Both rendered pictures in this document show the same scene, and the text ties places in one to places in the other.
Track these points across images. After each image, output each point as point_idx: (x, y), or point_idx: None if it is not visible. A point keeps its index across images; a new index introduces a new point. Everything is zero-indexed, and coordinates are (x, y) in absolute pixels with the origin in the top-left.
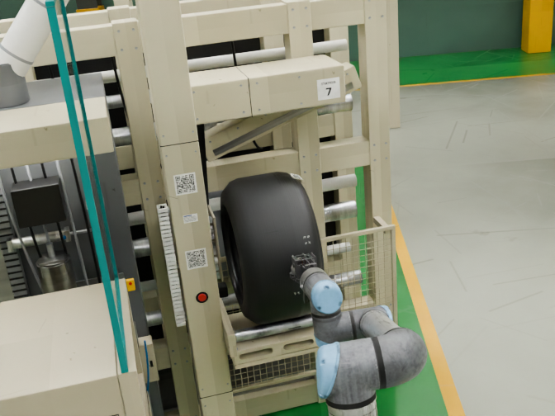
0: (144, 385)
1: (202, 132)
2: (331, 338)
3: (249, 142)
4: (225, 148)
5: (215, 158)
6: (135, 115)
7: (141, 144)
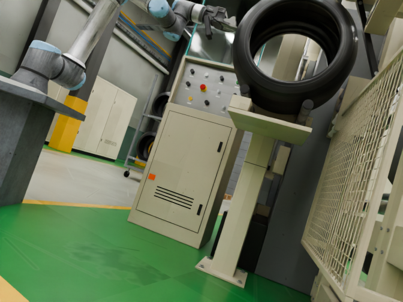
0: (227, 118)
1: (357, 6)
2: (167, 28)
3: (379, 0)
4: (370, 15)
5: (366, 27)
6: (389, 30)
7: (384, 49)
